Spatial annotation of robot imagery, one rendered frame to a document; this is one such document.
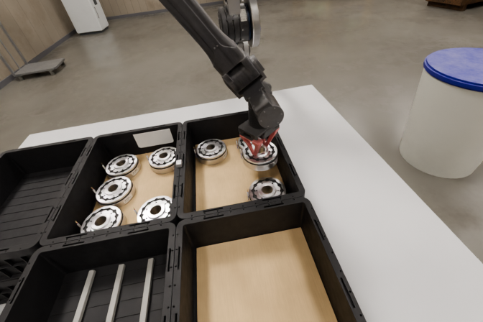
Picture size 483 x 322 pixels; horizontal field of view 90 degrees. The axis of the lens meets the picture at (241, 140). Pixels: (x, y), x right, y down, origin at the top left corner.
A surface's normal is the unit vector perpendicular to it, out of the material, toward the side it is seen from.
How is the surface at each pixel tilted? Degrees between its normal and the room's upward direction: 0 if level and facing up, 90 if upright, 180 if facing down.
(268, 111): 91
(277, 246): 0
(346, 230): 0
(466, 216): 0
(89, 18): 90
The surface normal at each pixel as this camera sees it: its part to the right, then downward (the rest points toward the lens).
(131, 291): -0.10, -0.77
